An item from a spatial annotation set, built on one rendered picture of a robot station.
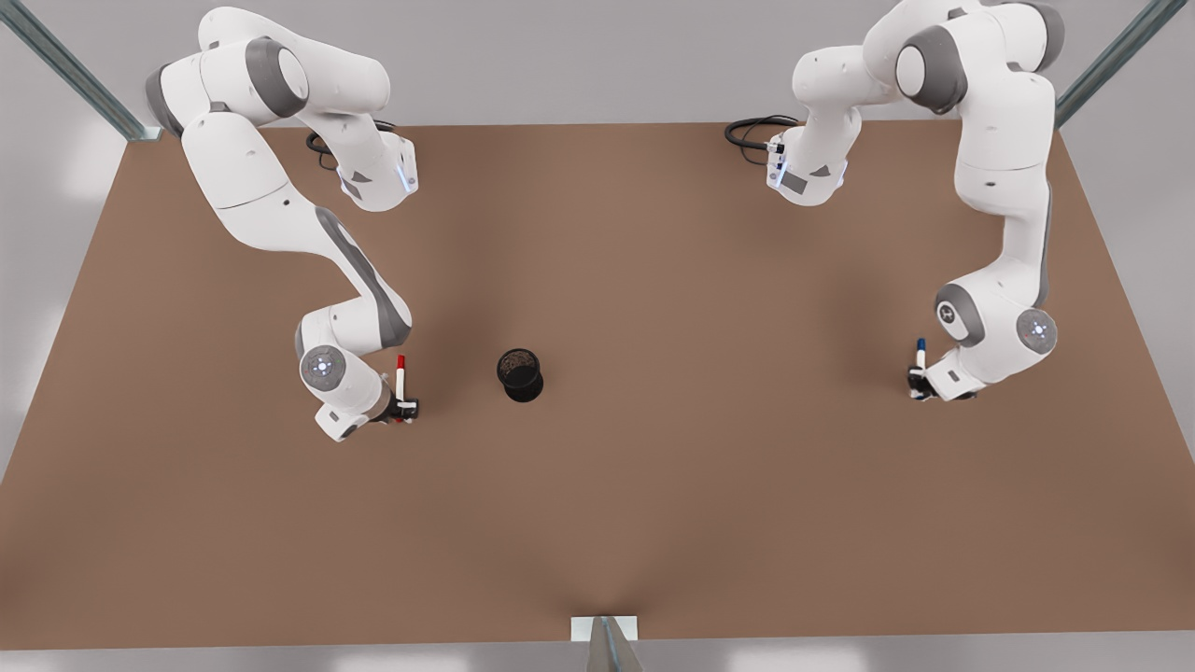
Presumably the silver frame post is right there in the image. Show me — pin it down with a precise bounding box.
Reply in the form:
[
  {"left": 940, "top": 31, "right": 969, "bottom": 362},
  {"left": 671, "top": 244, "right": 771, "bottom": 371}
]
[
  {"left": 0, "top": 0, "right": 163, "bottom": 143},
  {"left": 1055, "top": 0, "right": 1188, "bottom": 129},
  {"left": 571, "top": 615, "right": 645, "bottom": 672}
]

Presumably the black mesh pen holder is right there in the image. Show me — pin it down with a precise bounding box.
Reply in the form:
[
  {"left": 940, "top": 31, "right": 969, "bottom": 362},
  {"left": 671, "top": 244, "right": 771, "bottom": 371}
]
[{"left": 497, "top": 348, "right": 544, "bottom": 403}]

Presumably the black cable loop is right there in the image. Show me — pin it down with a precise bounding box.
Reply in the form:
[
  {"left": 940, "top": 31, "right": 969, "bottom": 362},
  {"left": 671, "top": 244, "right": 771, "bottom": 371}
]
[
  {"left": 306, "top": 119, "right": 399, "bottom": 172},
  {"left": 724, "top": 115, "right": 802, "bottom": 166}
]

